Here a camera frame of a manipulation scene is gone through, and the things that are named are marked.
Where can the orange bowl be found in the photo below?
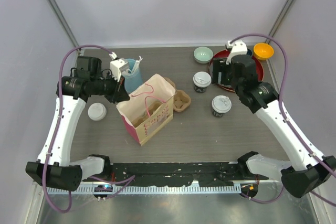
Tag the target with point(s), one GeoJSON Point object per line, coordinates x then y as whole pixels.
{"type": "Point", "coordinates": [263, 51]}

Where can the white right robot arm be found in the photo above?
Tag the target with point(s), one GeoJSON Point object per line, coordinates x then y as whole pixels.
{"type": "Point", "coordinates": [307, 167]}

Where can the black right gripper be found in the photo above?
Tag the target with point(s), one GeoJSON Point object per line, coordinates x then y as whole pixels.
{"type": "Point", "coordinates": [219, 65]}

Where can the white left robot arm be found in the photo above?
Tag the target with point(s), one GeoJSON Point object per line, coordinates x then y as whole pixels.
{"type": "Point", "coordinates": [53, 167]}

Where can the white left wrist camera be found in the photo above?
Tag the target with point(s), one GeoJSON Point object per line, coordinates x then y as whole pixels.
{"type": "Point", "coordinates": [117, 66]}

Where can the light blue straw cup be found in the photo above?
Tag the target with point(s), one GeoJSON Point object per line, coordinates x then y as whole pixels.
{"type": "Point", "coordinates": [133, 81]}

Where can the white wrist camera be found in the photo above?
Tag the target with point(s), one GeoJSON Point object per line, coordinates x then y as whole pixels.
{"type": "Point", "coordinates": [117, 66]}
{"type": "Point", "coordinates": [237, 47]}

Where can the single white cup lid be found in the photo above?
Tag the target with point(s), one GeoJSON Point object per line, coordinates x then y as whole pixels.
{"type": "Point", "coordinates": [202, 79]}

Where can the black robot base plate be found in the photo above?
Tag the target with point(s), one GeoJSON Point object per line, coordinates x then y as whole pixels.
{"type": "Point", "coordinates": [207, 174]}

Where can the brown cardboard cup carrier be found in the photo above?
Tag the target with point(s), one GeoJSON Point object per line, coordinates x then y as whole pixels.
{"type": "Point", "coordinates": [181, 102]}

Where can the pink kraft paper bag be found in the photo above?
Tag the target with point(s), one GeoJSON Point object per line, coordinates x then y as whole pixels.
{"type": "Point", "coordinates": [155, 89]}

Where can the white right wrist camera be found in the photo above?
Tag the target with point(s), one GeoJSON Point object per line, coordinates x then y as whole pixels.
{"type": "Point", "coordinates": [237, 47]}

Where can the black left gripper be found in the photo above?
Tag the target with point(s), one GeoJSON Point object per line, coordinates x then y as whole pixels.
{"type": "Point", "coordinates": [119, 94]}

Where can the mint green ceramic bowl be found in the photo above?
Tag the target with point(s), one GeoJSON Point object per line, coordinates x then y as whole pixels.
{"type": "Point", "coordinates": [203, 55]}

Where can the black paper coffee cup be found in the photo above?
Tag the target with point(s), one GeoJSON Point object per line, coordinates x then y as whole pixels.
{"type": "Point", "coordinates": [219, 114]}

